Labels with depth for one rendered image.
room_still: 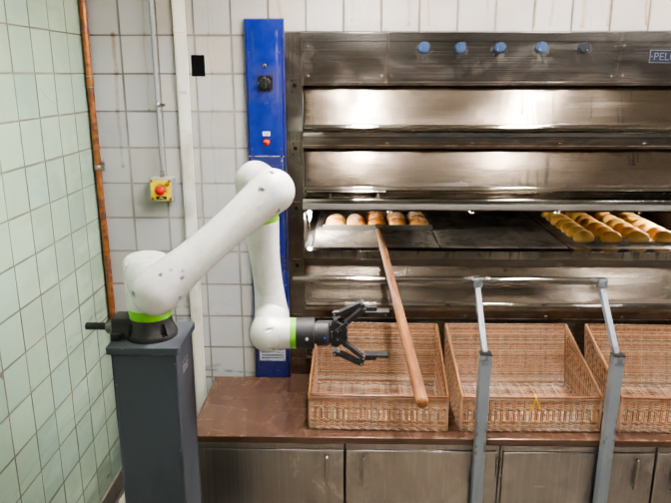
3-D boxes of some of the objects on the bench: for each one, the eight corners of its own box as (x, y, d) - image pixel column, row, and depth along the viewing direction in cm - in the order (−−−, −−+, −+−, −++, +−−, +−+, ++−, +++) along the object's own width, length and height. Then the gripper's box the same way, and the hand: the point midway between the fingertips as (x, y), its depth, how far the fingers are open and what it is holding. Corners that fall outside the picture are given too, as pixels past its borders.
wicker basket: (576, 378, 304) (582, 321, 296) (700, 379, 302) (709, 323, 294) (615, 433, 257) (624, 368, 249) (763, 436, 255) (776, 370, 248)
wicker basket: (315, 375, 306) (314, 319, 299) (436, 377, 304) (438, 321, 297) (306, 430, 259) (305, 365, 252) (449, 433, 257) (452, 368, 250)
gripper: (316, 288, 195) (388, 288, 195) (317, 366, 201) (386, 366, 201) (315, 296, 187) (390, 297, 187) (316, 377, 194) (388, 377, 194)
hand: (384, 332), depth 194 cm, fingers open, 13 cm apart
